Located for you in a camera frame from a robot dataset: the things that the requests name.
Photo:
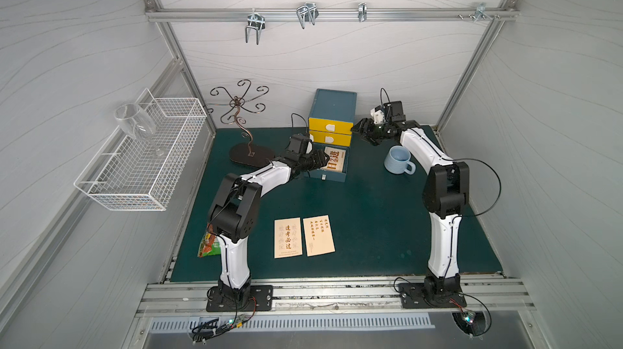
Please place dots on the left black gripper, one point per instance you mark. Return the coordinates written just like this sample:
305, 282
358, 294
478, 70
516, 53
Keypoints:
314, 161

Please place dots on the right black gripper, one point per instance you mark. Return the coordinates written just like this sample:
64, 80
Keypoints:
372, 130

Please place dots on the teal bottom drawer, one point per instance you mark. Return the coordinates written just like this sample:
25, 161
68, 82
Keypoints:
325, 175

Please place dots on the teal drawer cabinet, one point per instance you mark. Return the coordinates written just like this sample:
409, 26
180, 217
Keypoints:
334, 104

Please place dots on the beige postcard red characters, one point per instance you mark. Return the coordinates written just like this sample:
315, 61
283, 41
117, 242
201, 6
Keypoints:
337, 159

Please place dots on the beige postcard with calligraphy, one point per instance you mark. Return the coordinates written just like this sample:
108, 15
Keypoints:
288, 238

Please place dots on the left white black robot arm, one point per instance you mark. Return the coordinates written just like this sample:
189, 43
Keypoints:
235, 210

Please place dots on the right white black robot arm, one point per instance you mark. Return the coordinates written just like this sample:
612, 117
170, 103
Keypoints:
445, 195

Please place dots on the light blue mug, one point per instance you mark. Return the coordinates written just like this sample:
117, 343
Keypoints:
397, 161

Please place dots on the green mat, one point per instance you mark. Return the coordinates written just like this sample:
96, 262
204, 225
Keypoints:
379, 224

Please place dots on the small metal clip hook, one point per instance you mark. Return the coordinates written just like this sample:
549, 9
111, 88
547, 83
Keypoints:
362, 12

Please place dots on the green red snack packet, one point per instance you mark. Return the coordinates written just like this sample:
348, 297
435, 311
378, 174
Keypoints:
209, 246

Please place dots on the metal double hook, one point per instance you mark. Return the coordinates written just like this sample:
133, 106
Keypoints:
256, 25

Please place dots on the clear glass cup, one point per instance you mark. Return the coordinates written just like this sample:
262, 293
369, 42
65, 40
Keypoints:
138, 124

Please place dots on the white vent strip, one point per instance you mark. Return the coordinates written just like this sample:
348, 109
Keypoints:
310, 322

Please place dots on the right controller board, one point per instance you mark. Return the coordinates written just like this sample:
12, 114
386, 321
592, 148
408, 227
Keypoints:
474, 324

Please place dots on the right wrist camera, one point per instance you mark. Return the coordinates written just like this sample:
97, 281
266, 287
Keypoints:
389, 112

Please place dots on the metal wire hook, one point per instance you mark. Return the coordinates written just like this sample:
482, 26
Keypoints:
307, 14

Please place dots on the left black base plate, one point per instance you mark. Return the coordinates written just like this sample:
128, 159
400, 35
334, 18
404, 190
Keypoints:
257, 298

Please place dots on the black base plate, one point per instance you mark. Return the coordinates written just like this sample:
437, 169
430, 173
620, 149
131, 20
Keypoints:
257, 298
416, 296

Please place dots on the white wire basket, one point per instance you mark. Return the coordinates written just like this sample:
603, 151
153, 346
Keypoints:
127, 175

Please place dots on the metal bracket hook right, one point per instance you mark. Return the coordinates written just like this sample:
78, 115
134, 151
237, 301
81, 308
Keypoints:
480, 14

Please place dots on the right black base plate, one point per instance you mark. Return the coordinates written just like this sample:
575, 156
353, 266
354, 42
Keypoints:
416, 296

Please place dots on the aluminium front rail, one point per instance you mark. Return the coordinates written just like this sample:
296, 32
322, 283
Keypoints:
339, 295

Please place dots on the aluminium crossbar rail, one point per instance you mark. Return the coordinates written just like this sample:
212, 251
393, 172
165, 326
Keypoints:
343, 15

